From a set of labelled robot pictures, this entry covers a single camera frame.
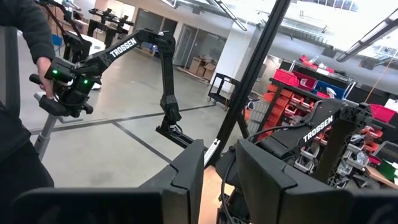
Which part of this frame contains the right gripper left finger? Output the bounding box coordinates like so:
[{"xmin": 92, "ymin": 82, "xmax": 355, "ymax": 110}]
[{"xmin": 138, "ymin": 139, "xmax": 205, "ymax": 224}]

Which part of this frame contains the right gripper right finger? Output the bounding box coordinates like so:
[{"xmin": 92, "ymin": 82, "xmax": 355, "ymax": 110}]
[{"xmin": 235, "ymin": 138, "xmax": 299, "ymax": 224}]

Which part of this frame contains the storage rack with red bins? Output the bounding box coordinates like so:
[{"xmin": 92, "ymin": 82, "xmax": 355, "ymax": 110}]
[{"xmin": 245, "ymin": 54, "xmax": 398, "ymax": 190}]

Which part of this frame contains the brown cardboard box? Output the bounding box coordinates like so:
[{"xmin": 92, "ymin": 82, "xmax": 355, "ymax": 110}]
[
  {"xmin": 201, "ymin": 61, "xmax": 218, "ymax": 82},
  {"xmin": 187, "ymin": 55, "xmax": 203, "ymax": 76}
]

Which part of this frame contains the grey chair armrest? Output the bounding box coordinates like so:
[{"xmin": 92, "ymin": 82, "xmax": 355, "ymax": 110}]
[{"xmin": 32, "ymin": 91, "xmax": 85, "ymax": 162}]

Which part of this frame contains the long ceiling light fixture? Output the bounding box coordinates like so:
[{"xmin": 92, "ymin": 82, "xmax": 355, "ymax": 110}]
[
  {"xmin": 335, "ymin": 8, "xmax": 398, "ymax": 63},
  {"xmin": 213, "ymin": 0, "xmax": 249, "ymax": 32}
]

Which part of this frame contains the person's hand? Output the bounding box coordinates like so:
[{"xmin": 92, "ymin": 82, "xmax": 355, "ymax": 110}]
[{"xmin": 35, "ymin": 55, "xmax": 56, "ymax": 100}]

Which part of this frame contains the black robot rig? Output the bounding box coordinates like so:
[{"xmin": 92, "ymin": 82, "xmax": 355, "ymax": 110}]
[{"xmin": 88, "ymin": 7, "xmax": 135, "ymax": 49}]

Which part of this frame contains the blue plastic tub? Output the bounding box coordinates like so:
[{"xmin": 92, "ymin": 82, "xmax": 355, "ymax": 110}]
[{"xmin": 51, "ymin": 33, "xmax": 64, "ymax": 47}]

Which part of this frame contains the grey chair backrest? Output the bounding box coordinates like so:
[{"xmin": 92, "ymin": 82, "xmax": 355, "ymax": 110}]
[{"xmin": 0, "ymin": 26, "xmax": 19, "ymax": 113}]

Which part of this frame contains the person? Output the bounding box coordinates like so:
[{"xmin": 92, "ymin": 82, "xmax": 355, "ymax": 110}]
[{"xmin": 0, "ymin": 0, "xmax": 57, "ymax": 224}]

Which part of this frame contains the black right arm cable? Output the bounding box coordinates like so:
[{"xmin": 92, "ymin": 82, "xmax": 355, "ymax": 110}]
[{"xmin": 219, "ymin": 146, "xmax": 249, "ymax": 224}]

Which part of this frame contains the silver frame bracket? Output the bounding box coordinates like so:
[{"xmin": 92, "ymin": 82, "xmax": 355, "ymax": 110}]
[{"xmin": 203, "ymin": 138, "xmax": 221, "ymax": 167}]

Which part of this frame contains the black wire cart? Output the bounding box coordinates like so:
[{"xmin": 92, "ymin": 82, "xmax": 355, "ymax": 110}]
[{"xmin": 207, "ymin": 72, "xmax": 242, "ymax": 110}]

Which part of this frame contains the black aluminium upright post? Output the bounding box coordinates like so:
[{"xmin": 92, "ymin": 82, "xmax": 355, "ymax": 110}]
[{"xmin": 205, "ymin": 0, "xmax": 292, "ymax": 167}]

